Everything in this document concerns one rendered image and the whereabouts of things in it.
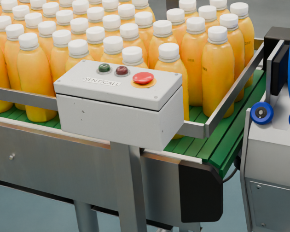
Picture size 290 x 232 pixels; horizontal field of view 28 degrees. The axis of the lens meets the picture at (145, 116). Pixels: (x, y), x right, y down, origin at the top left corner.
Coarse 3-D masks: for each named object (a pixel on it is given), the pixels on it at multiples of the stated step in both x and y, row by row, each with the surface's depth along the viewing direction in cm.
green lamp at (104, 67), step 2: (100, 64) 101; (102, 64) 101; (104, 64) 101; (106, 64) 101; (108, 64) 101; (100, 66) 101; (102, 66) 100; (104, 66) 100; (106, 66) 100; (108, 66) 101; (98, 68) 101; (100, 68) 100; (102, 68) 100; (104, 68) 100; (106, 68) 100; (108, 68) 100; (100, 70) 100; (102, 70) 100; (104, 70) 100; (106, 70) 100; (108, 70) 101
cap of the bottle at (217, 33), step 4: (212, 28) 116; (216, 28) 116; (220, 28) 116; (224, 28) 116; (208, 32) 116; (212, 32) 115; (216, 32) 114; (220, 32) 114; (224, 32) 114; (208, 36) 116; (212, 36) 115; (216, 36) 114; (220, 36) 115; (224, 36) 115; (212, 40) 115; (216, 40) 115; (220, 40) 115
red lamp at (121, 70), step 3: (120, 66) 100; (123, 66) 100; (117, 69) 99; (120, 69) 99; (123, 69) 99; (126, 69) 99; (117, 72) 99; (120, 72) 99; (123, 72) 99; (126, 72) 99
